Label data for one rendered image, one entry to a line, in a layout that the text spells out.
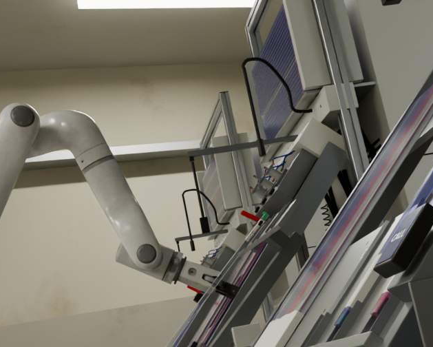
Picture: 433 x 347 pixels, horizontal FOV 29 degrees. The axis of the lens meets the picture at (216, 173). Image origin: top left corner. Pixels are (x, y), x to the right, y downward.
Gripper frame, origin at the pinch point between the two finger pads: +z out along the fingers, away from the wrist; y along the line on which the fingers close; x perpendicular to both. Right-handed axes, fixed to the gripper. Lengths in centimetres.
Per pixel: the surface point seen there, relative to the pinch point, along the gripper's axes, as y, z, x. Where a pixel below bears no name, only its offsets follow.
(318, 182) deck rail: -10.0, 8.4, -32.4
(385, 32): -10, 11, -79
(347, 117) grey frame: -14, 9, -50
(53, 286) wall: 370, -80, -19
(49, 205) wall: 371, -106, -69
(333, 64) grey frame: -14, 1, -62
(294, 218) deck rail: -10.0, 6.0, -21.3
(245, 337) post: -36.7, 1.4, 13.8
